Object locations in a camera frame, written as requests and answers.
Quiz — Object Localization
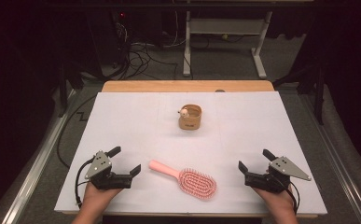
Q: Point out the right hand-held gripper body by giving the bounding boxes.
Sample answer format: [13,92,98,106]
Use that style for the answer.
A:
[243,156,312,194]

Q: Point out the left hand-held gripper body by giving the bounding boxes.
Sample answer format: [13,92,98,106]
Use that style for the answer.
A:
[84,150,133,190]

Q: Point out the pink hairbrush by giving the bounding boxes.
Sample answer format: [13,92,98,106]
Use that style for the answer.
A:
[148,160,217,201]

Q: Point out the round wooden cup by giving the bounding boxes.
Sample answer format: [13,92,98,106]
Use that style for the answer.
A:
[177,104,203,131]

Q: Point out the person's left hand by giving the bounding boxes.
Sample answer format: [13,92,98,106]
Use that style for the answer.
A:
[80,181,123,213]

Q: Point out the person's right hand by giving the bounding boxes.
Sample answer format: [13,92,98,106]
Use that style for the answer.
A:
[252,183,298,216]

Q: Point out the white table cover board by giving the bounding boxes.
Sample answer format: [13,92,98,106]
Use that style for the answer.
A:
[54,91,328,216]

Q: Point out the black floor stand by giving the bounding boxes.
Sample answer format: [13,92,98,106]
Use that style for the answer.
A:
[272,59,326,126]
[56,60,104,119]

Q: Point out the small round-headed figurine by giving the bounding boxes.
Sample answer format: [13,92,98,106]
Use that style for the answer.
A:
[177,106,190,119]

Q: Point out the dark computer tower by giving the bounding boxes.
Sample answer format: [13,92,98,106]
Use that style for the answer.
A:
[86,8,130,68]

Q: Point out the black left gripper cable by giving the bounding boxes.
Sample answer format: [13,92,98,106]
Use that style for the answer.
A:
[74,158,95,209]

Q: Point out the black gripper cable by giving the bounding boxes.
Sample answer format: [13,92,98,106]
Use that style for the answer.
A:
[74,158,95,209]
[272,174,301,215]

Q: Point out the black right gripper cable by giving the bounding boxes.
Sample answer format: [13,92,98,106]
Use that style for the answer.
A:
[272,174,301,215]

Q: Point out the long black floor cable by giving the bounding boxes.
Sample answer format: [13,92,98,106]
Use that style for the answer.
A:
[56,94,98,170]

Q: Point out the aluminium floor rail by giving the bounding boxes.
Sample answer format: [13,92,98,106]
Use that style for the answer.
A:
[0,88,76,224]
[298,92,361,224]

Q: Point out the tangle of floor cables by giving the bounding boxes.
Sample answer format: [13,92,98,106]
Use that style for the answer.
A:
[112,40,179,81]

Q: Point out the white metal stand frame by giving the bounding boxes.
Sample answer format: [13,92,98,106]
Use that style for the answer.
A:
[182,10,268,79]

